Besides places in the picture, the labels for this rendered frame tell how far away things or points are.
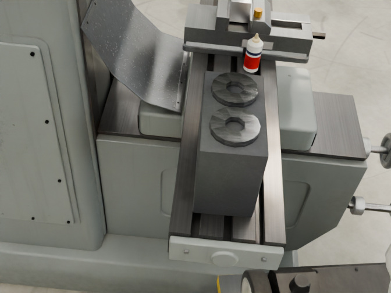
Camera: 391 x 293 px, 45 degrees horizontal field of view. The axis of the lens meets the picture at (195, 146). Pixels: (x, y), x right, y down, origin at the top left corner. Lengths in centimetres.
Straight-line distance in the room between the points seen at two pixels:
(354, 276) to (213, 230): 53
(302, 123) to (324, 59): 172
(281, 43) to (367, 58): 185
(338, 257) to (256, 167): 130
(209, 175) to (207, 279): 91
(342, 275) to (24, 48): 97
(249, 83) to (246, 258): 34
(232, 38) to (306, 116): 30
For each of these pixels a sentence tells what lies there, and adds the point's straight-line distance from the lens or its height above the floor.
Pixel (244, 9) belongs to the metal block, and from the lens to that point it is 130.
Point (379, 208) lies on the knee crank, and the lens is 162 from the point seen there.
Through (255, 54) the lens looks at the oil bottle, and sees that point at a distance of 125.
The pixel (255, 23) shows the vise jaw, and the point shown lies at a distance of 129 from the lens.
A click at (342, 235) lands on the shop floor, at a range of 216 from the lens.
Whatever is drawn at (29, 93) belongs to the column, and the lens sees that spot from 125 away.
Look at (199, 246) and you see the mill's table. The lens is 93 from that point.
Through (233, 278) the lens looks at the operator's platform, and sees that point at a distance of 149.
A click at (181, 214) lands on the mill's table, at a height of 92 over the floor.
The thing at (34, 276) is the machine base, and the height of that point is 10.
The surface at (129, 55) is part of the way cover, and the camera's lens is 129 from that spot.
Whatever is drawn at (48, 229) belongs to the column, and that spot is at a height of 29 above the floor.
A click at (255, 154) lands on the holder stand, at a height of 111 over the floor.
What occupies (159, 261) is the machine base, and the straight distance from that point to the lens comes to 172.
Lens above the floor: 171
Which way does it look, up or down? 48 degrees down
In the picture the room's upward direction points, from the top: 6 degrees clockwise
